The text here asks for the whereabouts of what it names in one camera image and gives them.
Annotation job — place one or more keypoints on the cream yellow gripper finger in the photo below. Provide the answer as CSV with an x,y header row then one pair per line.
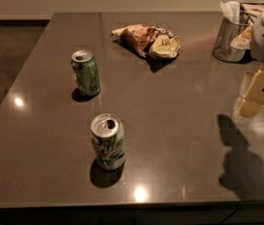
x,y
251,96

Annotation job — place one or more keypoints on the white green soda can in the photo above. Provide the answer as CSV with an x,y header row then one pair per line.
x,y
108,140

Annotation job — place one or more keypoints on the yellow packet in holder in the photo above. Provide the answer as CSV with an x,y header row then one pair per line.
x,y
243,40

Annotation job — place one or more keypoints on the metal mesh cup holder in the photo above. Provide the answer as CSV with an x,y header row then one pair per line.
x,y
222,49

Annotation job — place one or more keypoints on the white napkin in holder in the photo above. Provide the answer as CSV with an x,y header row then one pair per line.
x,y
231,11

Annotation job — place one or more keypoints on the brown chip bag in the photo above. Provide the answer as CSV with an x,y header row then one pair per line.
x,y
149,41

